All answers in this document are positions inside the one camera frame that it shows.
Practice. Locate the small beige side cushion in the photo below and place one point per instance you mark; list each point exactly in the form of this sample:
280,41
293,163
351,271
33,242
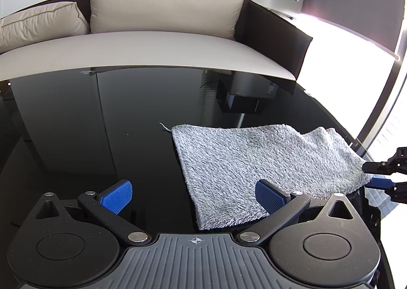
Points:
41,24

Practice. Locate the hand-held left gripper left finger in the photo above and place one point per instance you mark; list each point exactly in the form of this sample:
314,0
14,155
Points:
118,196

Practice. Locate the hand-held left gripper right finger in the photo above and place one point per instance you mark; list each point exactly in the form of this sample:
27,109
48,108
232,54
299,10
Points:
269,196

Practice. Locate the large beige back cushion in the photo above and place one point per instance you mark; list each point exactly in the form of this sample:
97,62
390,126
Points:
165,5

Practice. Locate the grey terry towel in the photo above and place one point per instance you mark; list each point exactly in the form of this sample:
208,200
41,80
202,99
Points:
254,165

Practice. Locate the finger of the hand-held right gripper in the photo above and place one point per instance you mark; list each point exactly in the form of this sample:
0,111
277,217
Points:
381,182
384,166

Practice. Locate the dark sofa with beige seat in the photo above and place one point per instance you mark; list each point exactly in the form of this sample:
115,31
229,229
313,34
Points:
159,50

